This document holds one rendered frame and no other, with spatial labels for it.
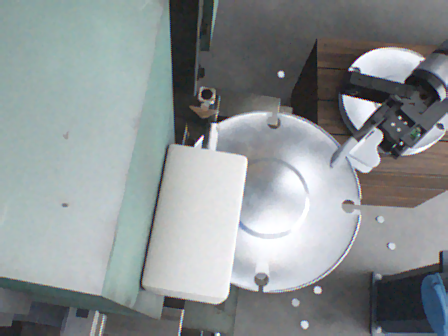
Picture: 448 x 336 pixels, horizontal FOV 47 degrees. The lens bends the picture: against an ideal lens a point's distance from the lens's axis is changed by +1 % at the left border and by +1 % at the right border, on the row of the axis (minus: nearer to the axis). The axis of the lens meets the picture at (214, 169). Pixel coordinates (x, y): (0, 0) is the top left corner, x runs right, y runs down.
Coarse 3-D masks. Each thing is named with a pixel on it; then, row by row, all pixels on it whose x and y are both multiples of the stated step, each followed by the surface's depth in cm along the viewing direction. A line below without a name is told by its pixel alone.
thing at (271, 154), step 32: (224, 128) 83; (256, 128) 83; (288, 128) 83; (320, 128) 83; (256, 160) 82; (288, 160) 82; (320, 160) 82; (256, 192) 80; (288, 192) 80; (320, 192) 81; (352, 192) 81; (256, 224) 78; (288, 224) 79; (320, 224) 79; (352, 224) 79; (256, 256) 78; (288, 256) 78; (320, 256) 78; (256, 288) 77; (288, 288) 77
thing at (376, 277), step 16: (384, 272) 156; (400, 272) 145; (416, 272) 131; (432, 272) 120; (384, 288) 148; (400, 288) 137; (416, 288) 128; (384, 304) 147; (400, 304) 136; (416, 304) 127; (384, 320) 145; (400, 320) 135; (416, 320) 126
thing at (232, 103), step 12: (228, 96) 102; (240, 96) 102; (252, 96) 102; (264, 96) 102; (228, 108) 101; (240, 108) 101; (252, 108) 102; (264, 108) 102; (276, 108) 102; (288, 108) 104; (216, 120) 105; (276, 120) 101
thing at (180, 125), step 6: (174, 120) 64; (180, 120) 64; (174, 126) 64; (180, 126) 64; (186, 126) 64; (180, 132) 63; (186, 132) 65; (180, 138) 63; (186, 138) 66; (192, 138) 67; (180, 144) 63; (186, 144) 66; (192, 144) 66
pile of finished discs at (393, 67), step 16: (384, 48) 136; (400, 48) 137; (368, 64) 135; (384, 64) 136; (400, 64) 136; (416, 64) 136; (400, 80) 134; (352, 112) 131; (368, 112) 131; (352, 128) 131; (432, 128) 131; (416, 144) 129
